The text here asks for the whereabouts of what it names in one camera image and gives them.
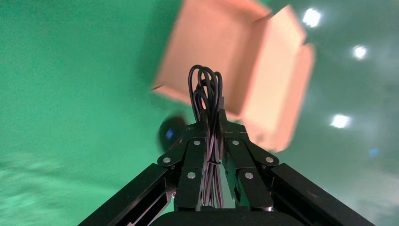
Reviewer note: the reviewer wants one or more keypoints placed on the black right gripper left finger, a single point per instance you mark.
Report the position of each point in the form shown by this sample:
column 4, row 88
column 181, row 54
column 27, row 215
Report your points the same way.
column 193, row 162

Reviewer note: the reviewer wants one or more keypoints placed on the green table cloth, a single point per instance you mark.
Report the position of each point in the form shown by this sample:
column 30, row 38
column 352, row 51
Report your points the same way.
column 68, row 93

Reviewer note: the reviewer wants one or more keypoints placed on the black computer mouse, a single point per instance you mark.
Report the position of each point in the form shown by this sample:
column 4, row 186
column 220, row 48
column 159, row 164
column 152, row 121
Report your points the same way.
column 171, row 132

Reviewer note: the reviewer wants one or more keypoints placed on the open brown cardboard box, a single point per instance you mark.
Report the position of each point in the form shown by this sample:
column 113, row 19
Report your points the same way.
column 218, row 40

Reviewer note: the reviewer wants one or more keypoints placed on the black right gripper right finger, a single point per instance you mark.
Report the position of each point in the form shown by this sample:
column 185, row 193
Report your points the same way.
column 246, row 162

